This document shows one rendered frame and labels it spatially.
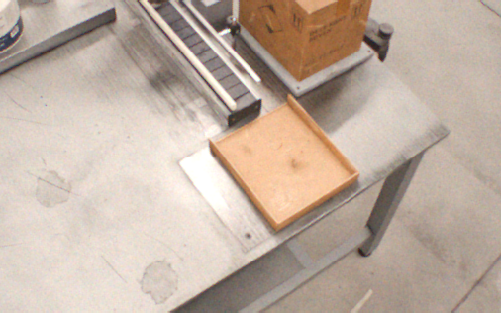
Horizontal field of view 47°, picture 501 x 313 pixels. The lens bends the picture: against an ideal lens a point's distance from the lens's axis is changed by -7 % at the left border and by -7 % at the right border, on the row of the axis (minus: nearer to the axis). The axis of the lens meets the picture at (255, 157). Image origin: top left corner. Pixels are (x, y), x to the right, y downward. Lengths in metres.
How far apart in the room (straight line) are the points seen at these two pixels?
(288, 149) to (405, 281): 0.99
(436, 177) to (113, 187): 1.55
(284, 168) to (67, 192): 0.56
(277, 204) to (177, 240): 0.26
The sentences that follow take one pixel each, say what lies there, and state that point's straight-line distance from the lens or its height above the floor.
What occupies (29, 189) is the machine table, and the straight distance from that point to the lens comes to 1.60.
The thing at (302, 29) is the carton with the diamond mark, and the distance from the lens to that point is 1.58.
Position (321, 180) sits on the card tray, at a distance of 1.55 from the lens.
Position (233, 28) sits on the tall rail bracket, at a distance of 1.68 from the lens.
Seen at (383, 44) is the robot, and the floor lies 0.28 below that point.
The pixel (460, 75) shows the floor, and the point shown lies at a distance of 3.10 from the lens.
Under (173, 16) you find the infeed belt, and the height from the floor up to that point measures 0.88.
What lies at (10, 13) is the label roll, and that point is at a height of 0.99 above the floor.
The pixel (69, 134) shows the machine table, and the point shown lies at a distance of 1.67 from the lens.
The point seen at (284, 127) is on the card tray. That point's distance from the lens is 1.63.
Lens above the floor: 2.15
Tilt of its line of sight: 57 degrees down
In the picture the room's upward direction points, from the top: 5 degrees clockwise
